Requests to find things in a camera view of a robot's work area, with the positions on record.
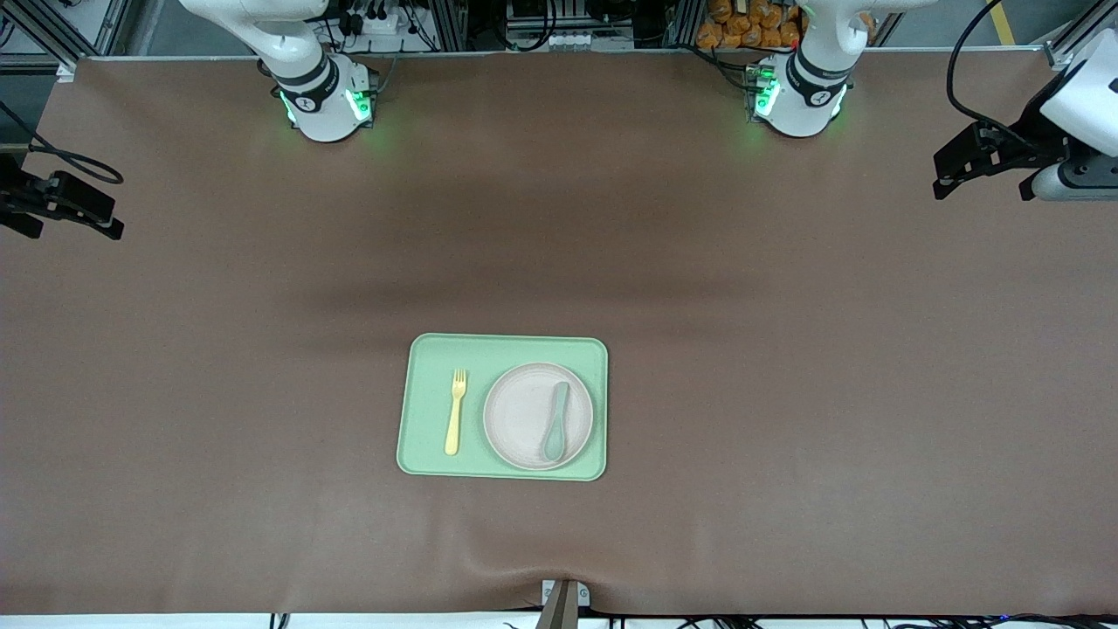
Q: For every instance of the aluminium rack post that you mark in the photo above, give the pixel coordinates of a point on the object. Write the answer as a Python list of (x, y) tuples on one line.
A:
[(450, 26)]

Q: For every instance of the aluminium frame profile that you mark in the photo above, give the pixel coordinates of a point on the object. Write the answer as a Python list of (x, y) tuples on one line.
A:
[(52, 35), (1070, 44)]

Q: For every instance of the grey corner bracket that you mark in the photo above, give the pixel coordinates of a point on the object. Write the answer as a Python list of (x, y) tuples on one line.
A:
[(66, 70)]

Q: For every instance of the white connector block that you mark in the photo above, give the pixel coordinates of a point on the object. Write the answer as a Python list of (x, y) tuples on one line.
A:
[(568, 40)]

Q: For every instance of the grey metal bracket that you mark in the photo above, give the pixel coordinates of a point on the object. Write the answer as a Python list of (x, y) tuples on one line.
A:
[(583, 596)]

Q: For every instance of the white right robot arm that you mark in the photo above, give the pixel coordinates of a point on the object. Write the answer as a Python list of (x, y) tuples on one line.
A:
[(323, 114)]

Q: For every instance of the light green rectangular tray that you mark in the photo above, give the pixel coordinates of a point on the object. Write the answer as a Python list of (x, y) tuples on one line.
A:
[(428, 349)]

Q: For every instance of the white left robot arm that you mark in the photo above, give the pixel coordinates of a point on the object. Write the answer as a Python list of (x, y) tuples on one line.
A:
[(808, 83)]

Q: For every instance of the beige round plate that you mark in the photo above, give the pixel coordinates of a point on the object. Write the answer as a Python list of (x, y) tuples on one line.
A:
[(520, 419)]

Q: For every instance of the yellow plastic fork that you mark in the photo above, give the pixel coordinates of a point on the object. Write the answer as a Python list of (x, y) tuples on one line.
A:
[(452, 437)]

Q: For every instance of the brown table mat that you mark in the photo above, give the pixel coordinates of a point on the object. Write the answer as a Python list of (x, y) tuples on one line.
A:
[(262, 349)]

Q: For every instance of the tan camera mount bar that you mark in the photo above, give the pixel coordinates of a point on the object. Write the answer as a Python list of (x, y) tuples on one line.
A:
[(559, 611)]

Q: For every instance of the orange bread rolls pile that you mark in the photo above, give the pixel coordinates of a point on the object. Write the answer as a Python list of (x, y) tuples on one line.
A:
[(742, 35)]

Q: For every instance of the white power strip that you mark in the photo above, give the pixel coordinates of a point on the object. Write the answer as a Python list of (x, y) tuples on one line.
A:
[(376, 24)]

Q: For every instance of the green plastic spoon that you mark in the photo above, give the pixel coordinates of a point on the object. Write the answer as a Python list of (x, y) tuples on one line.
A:
[(554, 447)]

